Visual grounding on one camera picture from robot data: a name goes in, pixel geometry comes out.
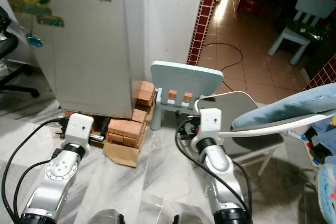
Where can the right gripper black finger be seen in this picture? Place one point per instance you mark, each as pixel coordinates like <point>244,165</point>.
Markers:
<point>180,123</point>

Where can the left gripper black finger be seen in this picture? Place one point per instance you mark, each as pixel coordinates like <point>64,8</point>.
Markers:
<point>100,128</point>

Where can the blue round fridge magnet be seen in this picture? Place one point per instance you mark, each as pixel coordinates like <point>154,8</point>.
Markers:
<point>34,40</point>

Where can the red brick stack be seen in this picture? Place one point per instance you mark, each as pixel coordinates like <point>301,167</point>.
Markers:
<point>126,129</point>

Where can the brown cardboard piece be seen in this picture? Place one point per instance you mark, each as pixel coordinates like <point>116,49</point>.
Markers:
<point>119,155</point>

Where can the light blue child chair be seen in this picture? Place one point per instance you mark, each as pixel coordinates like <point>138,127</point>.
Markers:
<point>186,77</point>
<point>312,6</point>

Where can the silver robot left leg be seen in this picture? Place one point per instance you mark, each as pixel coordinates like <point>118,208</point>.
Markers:
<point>110,217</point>

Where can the silver robot leg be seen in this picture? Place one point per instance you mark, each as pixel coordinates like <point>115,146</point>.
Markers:
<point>110,217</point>
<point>189,220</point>

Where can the silver robot right leg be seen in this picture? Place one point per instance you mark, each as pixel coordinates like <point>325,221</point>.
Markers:
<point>189,220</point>

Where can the black office chair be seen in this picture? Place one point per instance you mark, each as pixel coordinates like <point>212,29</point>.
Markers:
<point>10,45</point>

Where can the ironing board blue cover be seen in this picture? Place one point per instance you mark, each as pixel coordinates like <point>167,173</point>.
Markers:
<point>283,111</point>

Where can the white colourful printed box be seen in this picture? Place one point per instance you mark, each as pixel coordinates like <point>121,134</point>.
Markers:
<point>315,145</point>

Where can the dark green bag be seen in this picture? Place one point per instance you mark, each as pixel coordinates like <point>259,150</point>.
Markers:
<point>302,29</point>

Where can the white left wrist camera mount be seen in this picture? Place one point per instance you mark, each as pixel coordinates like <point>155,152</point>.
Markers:
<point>79,128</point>

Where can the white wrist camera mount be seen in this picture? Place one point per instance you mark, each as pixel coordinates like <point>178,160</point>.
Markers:
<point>79,128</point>
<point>210,121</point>

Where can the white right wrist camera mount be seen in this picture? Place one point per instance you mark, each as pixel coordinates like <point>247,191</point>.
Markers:
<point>210,121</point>

